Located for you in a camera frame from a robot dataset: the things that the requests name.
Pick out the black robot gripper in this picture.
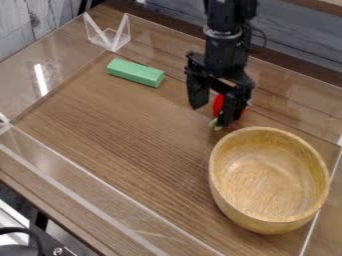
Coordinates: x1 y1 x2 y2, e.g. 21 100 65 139
185 31 256 127

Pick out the red plush strawberry toy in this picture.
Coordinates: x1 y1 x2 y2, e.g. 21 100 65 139
208 93 249 132

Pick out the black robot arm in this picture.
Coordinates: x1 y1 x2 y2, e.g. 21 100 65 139
185 0 258 129

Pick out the green rectangular block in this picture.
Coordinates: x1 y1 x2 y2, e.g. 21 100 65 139
107 58 165 88

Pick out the wooden bowl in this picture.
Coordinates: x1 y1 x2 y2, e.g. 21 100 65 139
209 126 331 234

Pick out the black metal table clamp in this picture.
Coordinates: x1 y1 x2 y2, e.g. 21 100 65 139
29 212 77 256

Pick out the clear acrylic tray wall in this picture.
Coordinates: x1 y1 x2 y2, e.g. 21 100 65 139
0 113 224 256

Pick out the black cable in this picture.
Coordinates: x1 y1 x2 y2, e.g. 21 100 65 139
0 226 45 256

